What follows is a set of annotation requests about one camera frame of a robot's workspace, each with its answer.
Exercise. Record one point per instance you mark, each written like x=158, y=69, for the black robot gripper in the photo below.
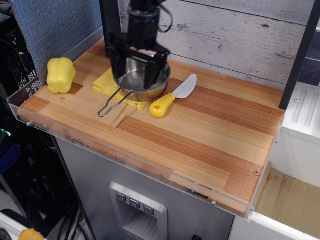
x=140, y=41

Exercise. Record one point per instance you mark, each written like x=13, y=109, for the yellow plastic bell pepper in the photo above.
x=60, y=75

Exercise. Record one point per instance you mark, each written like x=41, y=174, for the yellow folded cloth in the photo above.
x=106, y=85

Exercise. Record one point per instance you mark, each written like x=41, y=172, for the blue fabric panel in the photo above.
x=57, y=28

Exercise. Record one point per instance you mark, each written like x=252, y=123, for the clear acrylic table guard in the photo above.
x=213, y=145

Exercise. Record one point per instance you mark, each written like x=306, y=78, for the silver toy fridge cabinet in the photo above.
x=123, y=203

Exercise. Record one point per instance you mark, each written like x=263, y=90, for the yellow object bottom left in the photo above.
x=30, y=234

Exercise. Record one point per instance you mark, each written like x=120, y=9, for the white toy sink unit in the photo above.
x=287, y=205

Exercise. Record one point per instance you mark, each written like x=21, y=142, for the stainless steel pot with handle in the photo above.
x=131, y=85

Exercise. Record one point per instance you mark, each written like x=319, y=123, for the toy knife with yellow handle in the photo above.
x=160, y=107

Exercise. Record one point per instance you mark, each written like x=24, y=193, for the black vertical post left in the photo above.
x=111, y=24

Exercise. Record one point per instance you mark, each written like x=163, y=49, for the black vertical post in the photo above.
x=111, y=24
x=301, y=55

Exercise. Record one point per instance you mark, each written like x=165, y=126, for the black vertical post right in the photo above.
x=301, y=55

